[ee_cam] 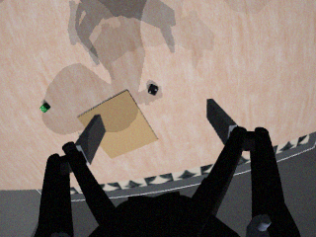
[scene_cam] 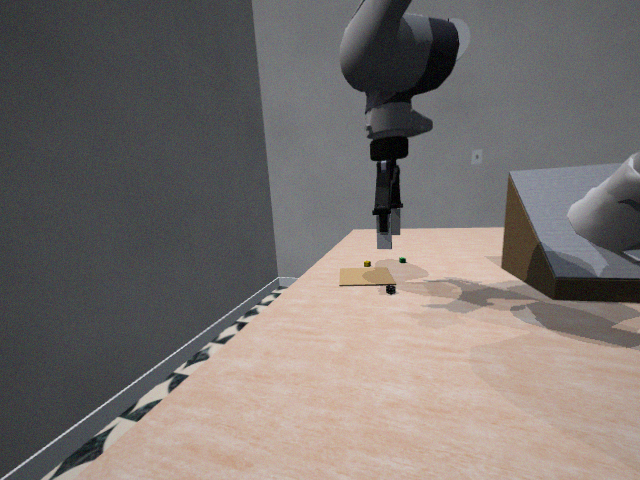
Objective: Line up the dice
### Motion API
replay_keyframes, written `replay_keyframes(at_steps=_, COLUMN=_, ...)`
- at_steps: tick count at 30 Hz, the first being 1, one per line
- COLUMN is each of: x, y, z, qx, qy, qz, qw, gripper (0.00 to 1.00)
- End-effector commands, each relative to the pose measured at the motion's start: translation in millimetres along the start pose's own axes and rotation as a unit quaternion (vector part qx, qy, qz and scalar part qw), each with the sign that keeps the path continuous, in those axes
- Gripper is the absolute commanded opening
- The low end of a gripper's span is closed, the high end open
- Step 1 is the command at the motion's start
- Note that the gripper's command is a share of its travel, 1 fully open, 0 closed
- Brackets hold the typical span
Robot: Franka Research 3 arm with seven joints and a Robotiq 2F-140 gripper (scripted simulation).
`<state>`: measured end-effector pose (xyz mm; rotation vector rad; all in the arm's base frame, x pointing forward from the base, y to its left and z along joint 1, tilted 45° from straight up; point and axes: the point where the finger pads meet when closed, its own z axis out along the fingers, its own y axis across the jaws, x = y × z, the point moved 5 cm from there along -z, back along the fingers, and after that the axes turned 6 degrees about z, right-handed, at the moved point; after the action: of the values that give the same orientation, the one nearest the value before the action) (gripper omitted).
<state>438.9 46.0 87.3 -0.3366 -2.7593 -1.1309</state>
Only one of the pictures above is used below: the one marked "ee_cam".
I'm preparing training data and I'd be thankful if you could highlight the green die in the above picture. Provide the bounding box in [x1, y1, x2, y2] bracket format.
[40, 103, 50, 113]

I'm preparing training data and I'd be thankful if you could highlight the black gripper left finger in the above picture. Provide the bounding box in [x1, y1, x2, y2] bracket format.
[35, 115, 137, 237]

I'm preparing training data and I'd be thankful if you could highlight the black die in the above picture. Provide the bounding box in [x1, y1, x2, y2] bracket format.
[148, 84, 158, 96]

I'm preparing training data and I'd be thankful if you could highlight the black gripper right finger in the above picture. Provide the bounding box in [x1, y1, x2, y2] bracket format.
[167, 99, 301, 237]

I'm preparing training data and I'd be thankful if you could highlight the tan square mat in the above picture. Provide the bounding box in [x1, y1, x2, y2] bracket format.
[78, 90, 158, 159]

